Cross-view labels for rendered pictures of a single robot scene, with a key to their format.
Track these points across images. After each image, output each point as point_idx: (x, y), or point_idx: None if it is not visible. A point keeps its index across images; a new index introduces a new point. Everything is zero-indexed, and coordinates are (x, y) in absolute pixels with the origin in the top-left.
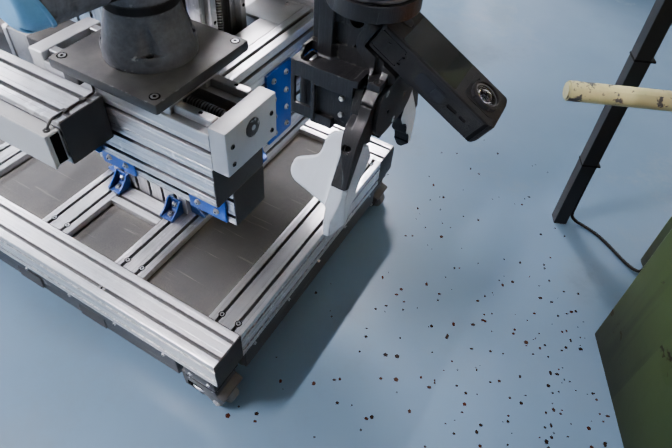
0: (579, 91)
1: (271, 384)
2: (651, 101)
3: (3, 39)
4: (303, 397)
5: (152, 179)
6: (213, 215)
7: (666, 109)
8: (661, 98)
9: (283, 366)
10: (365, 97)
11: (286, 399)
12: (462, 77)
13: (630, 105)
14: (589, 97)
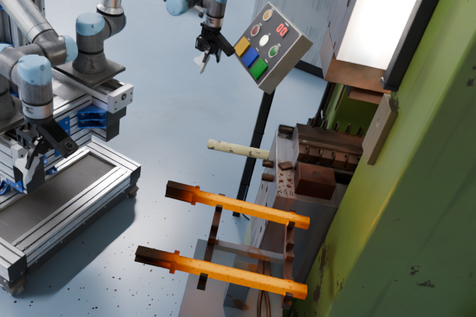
0: (212, 144)
1: (44, 288)
2: (246, 152)
3: None
4: (60, 295)
5: None
6: (16, 188)
7: (253, 157)
8: (251, 151)
9: (53, 279)
10: (35, 142)
11: (50, 296)
12: (62, 139)
13: (237, 153)
14: (217, 148)
